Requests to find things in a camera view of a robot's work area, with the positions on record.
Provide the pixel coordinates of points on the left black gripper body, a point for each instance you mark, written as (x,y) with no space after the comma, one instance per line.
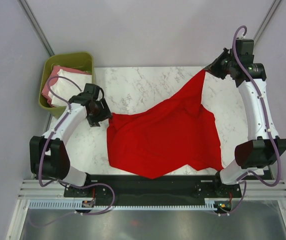
(101,113)

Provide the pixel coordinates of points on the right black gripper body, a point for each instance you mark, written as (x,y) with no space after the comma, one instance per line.
(221,67)

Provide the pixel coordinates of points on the red t shirt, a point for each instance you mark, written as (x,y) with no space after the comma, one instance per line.
(176,132)

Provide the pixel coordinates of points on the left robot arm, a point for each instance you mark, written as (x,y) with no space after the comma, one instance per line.
(48,153)

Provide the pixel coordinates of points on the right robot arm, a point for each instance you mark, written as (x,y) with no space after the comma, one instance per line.
(264,146)

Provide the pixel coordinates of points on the white folded t shirt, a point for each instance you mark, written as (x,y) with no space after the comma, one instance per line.
(66,89)

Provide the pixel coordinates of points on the olive green plastic bin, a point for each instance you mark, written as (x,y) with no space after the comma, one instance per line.
(82,61)

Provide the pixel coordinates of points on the pink folded t shirt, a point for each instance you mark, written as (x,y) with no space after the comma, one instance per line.
(53,100)

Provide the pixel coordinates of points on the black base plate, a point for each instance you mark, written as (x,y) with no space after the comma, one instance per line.
(168,189)

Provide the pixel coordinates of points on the right aluminium frame post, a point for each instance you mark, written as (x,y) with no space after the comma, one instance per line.
(262,27)

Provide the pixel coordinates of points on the aluminium frame post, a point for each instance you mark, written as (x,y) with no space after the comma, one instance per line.
(262,27)
(36,26)

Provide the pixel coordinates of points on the white slotted cable duct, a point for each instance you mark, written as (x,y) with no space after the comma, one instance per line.
(77,204)

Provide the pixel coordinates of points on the aluminium rail profile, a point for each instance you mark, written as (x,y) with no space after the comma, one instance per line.
(255,191)

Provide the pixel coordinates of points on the left aluminium frame post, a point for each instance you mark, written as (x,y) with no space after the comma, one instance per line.
(36,26)

